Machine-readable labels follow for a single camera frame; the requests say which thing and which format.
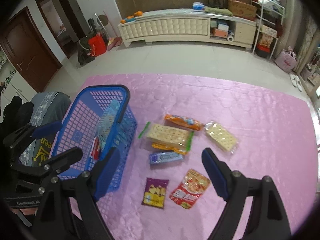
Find blue plastic basket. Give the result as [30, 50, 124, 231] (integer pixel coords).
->
[50, 85, 137, 198]

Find light blue cracker pack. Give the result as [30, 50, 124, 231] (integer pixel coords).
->
[97, 100, 120, 152]

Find green-sealed cracker pack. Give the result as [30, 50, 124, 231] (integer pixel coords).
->
[138, 122, 194, 152]

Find red white snack pouch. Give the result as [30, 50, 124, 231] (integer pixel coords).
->
[90, 137, 100, 160]

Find red noodle snack pouch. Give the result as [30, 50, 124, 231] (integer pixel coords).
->
[169, 169, 210, 209]

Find clear pale cracker pack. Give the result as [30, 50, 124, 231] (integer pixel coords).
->
[204, 121, 239, 154]

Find orange flat snack packet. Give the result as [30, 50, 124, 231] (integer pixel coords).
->
[151, 142, 189, 155]

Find purple yellow chip packet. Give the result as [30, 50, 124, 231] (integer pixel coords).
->
[142, 178, 169, 209]

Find blue silver wafer bar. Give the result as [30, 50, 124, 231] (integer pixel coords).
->
[149, 151, 184, 165]

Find pink quilted mat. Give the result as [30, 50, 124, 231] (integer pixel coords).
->
[84, 74, 318, 239]

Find orange snack bar wrapper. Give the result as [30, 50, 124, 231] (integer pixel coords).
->
[164, 114, 203, 131]

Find black bag on floor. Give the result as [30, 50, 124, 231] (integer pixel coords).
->
[77, 37, 95, 66]

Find brown wooden door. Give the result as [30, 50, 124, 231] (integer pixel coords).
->
[1, 7, 62, 92]

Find red bag on floor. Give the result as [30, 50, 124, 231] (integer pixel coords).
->
[88, 34, 107, 57]

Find pink gift bag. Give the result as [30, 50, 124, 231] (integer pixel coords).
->
[275, 46, 298, 73]

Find oranges on cabinet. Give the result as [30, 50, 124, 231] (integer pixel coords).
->
[120, 11, 143, 24]

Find cream tufted tv cabinet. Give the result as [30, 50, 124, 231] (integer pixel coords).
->
[118, 9, 257, 49]

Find white metal shelf rack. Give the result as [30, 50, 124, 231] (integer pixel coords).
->
[251, 0, 285, 59]

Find cardboard box on cabinet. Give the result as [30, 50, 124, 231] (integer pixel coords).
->
[228, 0, 257, 21]

